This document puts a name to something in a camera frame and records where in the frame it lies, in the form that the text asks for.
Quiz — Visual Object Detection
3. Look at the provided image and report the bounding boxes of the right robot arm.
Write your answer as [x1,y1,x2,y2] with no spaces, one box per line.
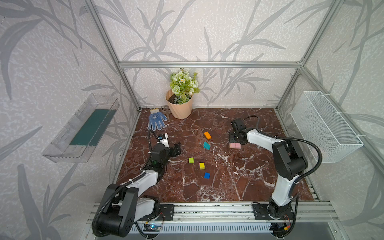
[229,119,323,220]

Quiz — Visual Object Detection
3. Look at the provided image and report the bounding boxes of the clear plastic wall shelf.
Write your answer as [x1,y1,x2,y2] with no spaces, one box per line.
[42,94,120,163]

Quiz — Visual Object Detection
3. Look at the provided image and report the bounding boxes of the blue work glove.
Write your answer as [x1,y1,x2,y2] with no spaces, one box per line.
[148,109,168,131]

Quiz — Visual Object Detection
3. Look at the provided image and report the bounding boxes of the long pink wood block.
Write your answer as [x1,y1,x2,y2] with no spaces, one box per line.
[230,143,242,149]

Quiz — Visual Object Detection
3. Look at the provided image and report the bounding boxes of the white wire mesh basket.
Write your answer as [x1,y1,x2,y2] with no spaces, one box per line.
[291,91,364,163]

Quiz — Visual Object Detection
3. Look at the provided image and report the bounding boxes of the orange wood block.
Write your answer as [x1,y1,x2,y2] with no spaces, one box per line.
[204,132,212,140]

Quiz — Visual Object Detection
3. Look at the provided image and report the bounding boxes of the small brown brush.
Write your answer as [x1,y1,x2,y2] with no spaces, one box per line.
[161,105,171,114]

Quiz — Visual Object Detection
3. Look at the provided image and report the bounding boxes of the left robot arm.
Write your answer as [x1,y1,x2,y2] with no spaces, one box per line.
[92,142,181,238]

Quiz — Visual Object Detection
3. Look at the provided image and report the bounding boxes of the teal triangular wood block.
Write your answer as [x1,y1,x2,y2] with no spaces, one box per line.
[203,142,211,150]

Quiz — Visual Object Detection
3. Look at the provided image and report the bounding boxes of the beige flower pot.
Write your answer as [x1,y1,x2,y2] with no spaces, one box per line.
[166,90,194,119]

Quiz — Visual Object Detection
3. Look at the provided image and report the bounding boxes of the left circuit board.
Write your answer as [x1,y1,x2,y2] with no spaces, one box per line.
[144,223,162,232]

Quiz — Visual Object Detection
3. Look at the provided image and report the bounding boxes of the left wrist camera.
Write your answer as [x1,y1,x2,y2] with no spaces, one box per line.
[158,133,169,148]

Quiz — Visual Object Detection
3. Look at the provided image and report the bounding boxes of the green white artificial flowers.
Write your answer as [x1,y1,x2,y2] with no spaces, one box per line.
[168,69,200,105]

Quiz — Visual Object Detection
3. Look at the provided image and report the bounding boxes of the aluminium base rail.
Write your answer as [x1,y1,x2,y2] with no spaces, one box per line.
[86,201,340,224]

